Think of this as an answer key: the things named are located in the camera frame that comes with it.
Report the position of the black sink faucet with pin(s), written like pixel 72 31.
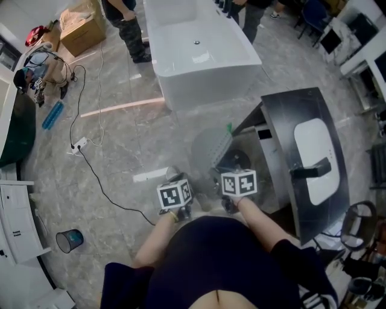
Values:
pixel 313 170

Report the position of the white desk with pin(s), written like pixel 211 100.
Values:
pixel 343 27

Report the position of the black monitor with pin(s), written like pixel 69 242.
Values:
pixel 330 40
pixel 363 28

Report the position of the white bathtub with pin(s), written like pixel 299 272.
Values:
pixel 193 30

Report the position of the black bathtub faucet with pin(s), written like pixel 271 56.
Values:
pixel 224 7

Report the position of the person's right forearm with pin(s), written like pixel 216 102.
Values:
pixel 259 220

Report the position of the large cardboard box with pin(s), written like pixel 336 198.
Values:
pixel 81 30

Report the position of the dark green tub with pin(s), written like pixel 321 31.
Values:
pixel 21 129

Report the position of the blue chair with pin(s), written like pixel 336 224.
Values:
pixel 313 15

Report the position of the person's left forearm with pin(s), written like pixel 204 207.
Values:
pixel 150 244

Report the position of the black radiator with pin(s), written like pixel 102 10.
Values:
pixel 378 166

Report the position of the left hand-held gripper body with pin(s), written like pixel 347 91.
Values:
pixel 175 195

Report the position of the black round base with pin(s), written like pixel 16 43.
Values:
pixel 238 158

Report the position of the person's dark clothing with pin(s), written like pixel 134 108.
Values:
pixel 217 259

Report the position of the silver vanity cabinet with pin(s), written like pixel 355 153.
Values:
pixel 271 175

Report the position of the small cardboard box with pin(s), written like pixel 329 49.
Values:
pixel 52 36

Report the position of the black mesh waste bin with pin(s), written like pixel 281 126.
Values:
pixel 70 240

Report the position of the red helmet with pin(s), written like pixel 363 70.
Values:
pixel 33 35

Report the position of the grey marble floor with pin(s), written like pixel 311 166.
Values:
pixel 126 181

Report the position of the white power strip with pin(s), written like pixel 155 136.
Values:
pixel 79 145

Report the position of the white cabinet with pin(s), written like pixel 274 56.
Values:
pixel 18 223

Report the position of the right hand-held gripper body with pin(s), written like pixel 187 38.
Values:
pixel 239 182

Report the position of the black round stool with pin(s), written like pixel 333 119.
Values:
pixel 351 238

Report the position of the white sink basin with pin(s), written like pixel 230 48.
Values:
pixel 313 138

